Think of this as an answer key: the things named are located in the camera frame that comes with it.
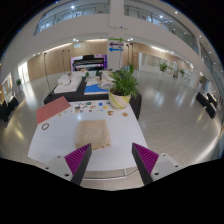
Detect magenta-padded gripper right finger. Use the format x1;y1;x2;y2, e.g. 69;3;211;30
131;142;183;187

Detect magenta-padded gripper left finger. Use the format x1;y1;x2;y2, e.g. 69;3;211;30
44;142;93;187

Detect beige fluffy towel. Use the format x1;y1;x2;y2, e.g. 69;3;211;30
74;118;112;151

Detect white sheet with colourful stickers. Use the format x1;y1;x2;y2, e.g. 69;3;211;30
70;100;113;115

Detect pink flat board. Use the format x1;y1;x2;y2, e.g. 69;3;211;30
35;95;72;126

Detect black display platform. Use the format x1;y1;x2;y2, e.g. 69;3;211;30
43;75;143;121

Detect potted plant in striped pot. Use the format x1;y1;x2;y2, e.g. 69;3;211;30
108;64;140;110

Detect white architectural model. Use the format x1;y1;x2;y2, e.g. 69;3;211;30
53;71;85;95

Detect blue-based architectural model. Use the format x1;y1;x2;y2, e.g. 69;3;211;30
83;69;115;96

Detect black lounge chairs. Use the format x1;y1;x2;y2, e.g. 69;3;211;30
195;91;223;120
0;95;21;123

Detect black floor lamp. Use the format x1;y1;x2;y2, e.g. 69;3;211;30
43;52;55;96
124;43;130;70
129;42;135;68

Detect black piano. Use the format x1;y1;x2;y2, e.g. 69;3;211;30
72;54;106;72

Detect sign with coloured arrows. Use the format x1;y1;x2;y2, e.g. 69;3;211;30
107;36;125;53

